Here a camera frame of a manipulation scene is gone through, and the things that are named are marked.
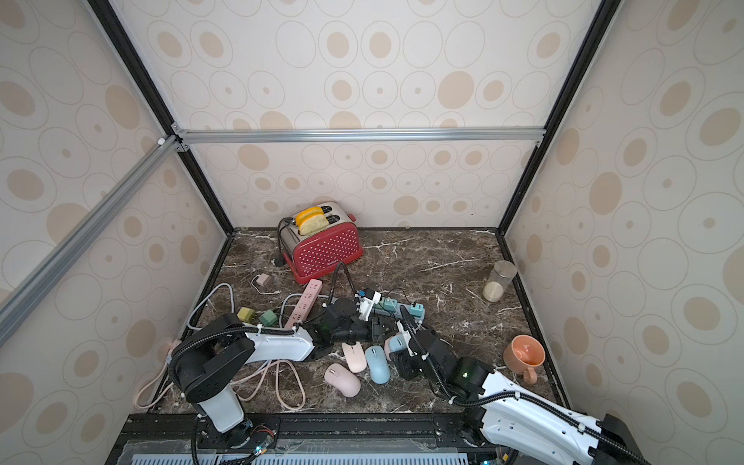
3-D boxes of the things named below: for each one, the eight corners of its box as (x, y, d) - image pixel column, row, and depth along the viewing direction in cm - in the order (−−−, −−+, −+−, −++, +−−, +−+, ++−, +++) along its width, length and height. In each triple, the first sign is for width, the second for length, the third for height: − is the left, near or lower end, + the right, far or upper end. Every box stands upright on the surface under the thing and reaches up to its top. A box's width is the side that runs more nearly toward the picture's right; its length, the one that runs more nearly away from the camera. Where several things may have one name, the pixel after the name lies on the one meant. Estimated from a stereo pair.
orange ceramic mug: (496, 373, 85) (507, 362, 78) (506, 343, 91) (517, 330, 84) (526, 388, 83) (539, 378, 76) (534, 356, 88) (547, 344, 81)
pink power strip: (286, 329, 94) (283, 324, 91) (312, 282, 106) (311, 277, 103) (300, 333, 93) (298, 328, 90) (325, 286, 105) (323, 281, 102)
